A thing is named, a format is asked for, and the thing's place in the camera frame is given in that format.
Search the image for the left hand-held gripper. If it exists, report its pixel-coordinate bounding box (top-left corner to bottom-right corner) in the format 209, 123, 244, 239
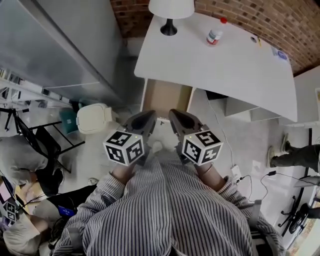
102, 110, 157, 168

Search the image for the white desk drawer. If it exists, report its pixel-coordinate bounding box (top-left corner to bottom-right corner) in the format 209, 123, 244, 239
139, 78, 196, 126

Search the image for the person's left forearm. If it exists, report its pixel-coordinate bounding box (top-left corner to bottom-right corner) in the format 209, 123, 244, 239
96, 162, 138, 198

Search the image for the white power strip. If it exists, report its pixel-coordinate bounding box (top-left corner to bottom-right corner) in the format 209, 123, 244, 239
230, 163, 242, 185

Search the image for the black tripod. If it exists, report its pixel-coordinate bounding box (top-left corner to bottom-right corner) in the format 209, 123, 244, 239
0, 107, 30, 133

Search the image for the thin metal bracelet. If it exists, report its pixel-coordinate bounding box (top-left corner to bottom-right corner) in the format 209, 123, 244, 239
201, 162, 215, 176

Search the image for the small blue white packet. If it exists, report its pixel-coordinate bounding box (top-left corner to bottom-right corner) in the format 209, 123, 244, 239
271, 46, 290, 61

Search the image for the teal plastic bin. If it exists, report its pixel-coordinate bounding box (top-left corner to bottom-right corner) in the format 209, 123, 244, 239
59, 99, 83, 135

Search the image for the white desk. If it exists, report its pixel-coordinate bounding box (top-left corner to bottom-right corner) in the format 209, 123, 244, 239
133, 12, 298, 123

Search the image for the white power cable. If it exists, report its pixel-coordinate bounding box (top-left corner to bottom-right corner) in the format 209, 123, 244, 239
206, 92, 237, 167

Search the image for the white shelf cabinet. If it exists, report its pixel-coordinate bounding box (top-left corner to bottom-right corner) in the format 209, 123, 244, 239
279, 66, 320, 130

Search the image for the clear plastic bottle red cap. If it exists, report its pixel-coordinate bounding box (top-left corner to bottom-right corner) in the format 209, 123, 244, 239
206, 17, 228, 47

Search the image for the person's right forearm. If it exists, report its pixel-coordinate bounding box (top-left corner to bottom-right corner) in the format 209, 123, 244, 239
193, 161, 241, 201

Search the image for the cream trash bin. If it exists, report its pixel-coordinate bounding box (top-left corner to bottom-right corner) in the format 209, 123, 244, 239
76, 103, 118, 136

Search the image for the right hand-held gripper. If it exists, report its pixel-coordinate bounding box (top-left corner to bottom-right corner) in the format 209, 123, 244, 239
168, 108, 224, 166

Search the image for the black charger cable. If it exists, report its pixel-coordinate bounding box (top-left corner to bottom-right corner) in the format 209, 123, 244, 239
238, 171, 277, 203

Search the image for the white shelving rack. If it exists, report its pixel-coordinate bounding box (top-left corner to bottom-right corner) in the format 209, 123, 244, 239
0, 67, 71, 111

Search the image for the black office chair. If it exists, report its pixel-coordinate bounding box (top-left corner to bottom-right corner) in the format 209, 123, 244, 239
277, 174, 320, 238

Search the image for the grey refrigerator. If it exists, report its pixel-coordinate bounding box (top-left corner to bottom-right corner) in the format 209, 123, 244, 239
0, 0, 136, 108

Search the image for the black folding chair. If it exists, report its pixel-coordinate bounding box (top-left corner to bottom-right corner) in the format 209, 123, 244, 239
13, 113, 86, 175

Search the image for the person's left shoe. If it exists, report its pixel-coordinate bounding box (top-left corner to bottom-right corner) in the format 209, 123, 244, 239
150, 139, 165, 155

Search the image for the white table lamp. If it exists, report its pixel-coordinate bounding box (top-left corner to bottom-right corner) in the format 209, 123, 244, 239
148, 0, 195, 36

